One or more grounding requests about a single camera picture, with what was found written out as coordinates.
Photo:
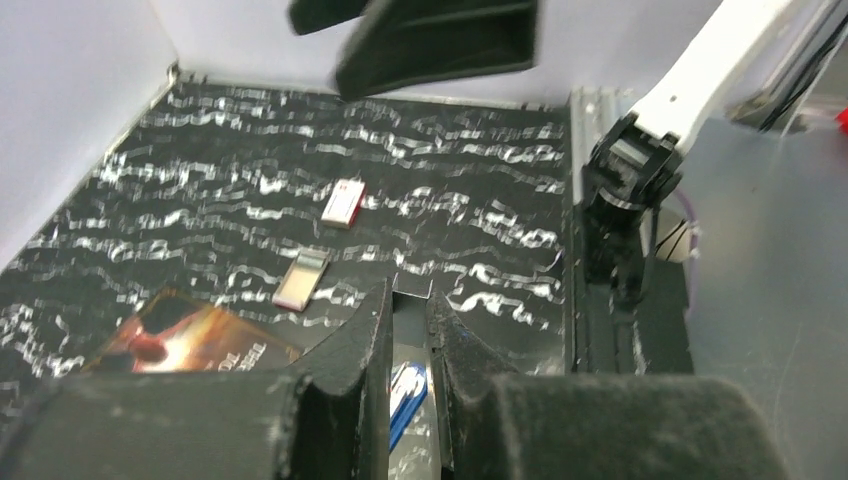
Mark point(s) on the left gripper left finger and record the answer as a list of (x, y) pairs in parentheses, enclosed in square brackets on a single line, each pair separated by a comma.
[(325, 416)]

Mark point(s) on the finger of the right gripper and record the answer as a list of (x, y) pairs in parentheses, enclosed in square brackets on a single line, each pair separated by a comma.
[(400, 44), (310, 16)]

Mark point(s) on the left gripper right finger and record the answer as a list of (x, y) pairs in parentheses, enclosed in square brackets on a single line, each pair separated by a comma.
[(495, 422)]

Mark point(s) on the blue stapler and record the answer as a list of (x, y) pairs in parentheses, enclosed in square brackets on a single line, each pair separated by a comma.
[(408, 390)]

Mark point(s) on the staples box tray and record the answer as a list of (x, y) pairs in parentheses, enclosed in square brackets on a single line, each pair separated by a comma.
[(300, 280)]

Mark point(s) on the red staples box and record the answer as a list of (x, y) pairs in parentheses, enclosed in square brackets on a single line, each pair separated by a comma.
[(344, 203)]

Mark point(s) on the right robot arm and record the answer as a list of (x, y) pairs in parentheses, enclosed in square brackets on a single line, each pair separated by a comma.
[(632, 168)]

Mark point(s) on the three days to see book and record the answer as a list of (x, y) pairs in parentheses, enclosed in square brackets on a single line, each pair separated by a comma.
[(175, 332)]

